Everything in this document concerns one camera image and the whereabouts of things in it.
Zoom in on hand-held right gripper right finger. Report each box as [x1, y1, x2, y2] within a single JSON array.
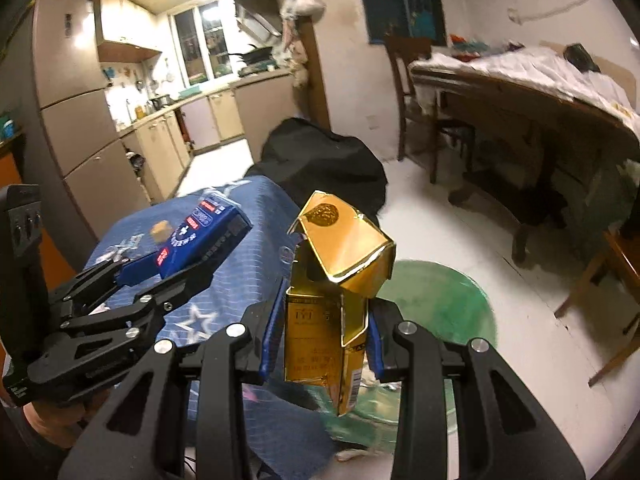
[[365, 300, 586, 480]]

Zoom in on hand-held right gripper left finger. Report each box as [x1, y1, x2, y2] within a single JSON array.
[[57, 280, 291, 480]]

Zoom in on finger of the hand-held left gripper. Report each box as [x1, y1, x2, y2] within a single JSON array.
[[47, 255, 166, 312], [59, 256, 224, 342]]

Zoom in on gold cardboard box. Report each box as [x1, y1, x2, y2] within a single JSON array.
[[284, 190, 396, 417]]

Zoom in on green-lined trash bin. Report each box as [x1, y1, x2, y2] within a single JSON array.
[[325, 259, 496, 446]]

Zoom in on dark blue small box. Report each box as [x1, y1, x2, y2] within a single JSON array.
[[120, 197, 253, 281]]

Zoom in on person's left hand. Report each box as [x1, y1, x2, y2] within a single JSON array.
[[22, 387, 118, 451]]

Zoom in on blue star checked tablecloth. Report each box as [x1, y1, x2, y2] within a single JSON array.
[[82, 175, 341, 480]]

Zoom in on grey refrigerator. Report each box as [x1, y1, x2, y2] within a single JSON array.
[[32, 0, 151, 251]]

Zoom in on large black bag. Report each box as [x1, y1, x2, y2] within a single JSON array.
[[247, 117, 388, 216]]

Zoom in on beige kitchen base cabinets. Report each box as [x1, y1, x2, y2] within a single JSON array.
[[117, 72, 296, 201]]

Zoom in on light wooden chair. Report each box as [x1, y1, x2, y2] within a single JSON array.
[[555, 227, 640, 388]]

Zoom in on kitchen window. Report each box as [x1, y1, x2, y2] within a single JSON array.
[[172, 2, 236, 88]]

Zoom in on dark wooden chair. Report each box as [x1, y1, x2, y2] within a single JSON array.
[[382, 35, 476, 183]]

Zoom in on dark wooden dining table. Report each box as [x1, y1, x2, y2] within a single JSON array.
[[407, 57, 640, 266]]

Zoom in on black wok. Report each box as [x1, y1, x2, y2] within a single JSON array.
[[227, 45, 275, 64]]

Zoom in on beige cloth bag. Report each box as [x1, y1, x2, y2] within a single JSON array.
[[287, 15, 313, 86]]

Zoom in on steel range hood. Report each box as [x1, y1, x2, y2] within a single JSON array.
[[235, 2, 283, 38]]

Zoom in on white cloth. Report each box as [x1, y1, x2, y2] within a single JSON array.
[[410, 45, 640, 121]]

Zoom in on white plastic bag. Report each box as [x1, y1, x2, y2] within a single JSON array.
[[280, 0, 326, 16]]

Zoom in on dark window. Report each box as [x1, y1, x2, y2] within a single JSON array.
[[352, 0, 448, 46]]

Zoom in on dark green bag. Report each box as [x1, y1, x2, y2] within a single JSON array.
[[562, 44, 601, 73]]

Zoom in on beige wall cabinet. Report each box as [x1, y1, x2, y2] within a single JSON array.
[[95, 0, 163, 63]]

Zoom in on white wall cable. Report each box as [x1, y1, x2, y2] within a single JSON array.
[[505, 0, 606, 23]]

